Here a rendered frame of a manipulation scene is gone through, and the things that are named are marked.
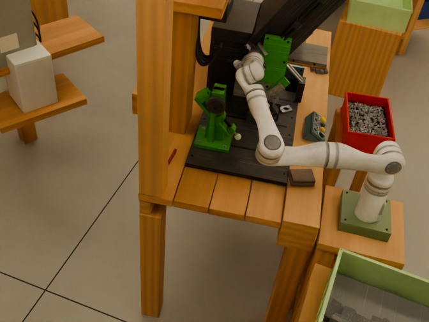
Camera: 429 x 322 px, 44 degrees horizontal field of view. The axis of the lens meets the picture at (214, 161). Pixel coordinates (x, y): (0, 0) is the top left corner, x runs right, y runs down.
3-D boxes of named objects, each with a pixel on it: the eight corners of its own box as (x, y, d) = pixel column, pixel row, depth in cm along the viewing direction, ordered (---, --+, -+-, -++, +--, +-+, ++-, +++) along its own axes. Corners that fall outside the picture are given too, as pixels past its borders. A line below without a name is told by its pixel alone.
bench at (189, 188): (300, 147, 364) (331, 34, 304) (278, 345, 256) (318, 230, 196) (202, 128, 370) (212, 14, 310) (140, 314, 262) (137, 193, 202)
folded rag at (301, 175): (290, 186, 209) (291, 181, 207) (286, 172, 214) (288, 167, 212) (315, 186, 210) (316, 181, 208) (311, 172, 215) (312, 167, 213)
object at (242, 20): (252, 64, 271) (262, 2, 247) (243, 98, 249) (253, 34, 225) (217, 57, 272) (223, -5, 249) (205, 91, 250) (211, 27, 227)
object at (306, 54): (326, 52, 247) (328, 46, 245) (325, 70, 235) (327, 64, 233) (244, 38, 250) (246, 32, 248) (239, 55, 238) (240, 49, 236)
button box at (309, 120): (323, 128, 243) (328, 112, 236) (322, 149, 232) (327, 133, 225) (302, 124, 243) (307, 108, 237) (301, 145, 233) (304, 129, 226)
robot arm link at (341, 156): (325, 174, 181) (321, 156, 188) (402, 179, 182) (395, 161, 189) (331, 153, 175) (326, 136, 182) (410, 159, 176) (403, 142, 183)
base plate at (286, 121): (304, 47, 291) (305, 44, 289) (286, 186, 211) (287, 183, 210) (230, 34, 294) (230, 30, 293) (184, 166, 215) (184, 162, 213)
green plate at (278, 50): (283, 80, 236) (293, 33, 226) (282, 86, 229) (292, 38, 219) (258, 75, 237) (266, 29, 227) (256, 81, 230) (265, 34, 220)
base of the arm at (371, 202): (376, 207, 205) (390, 175, 194) (379, 224, 198) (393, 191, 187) (353, 204, 206) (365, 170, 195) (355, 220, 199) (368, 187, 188)
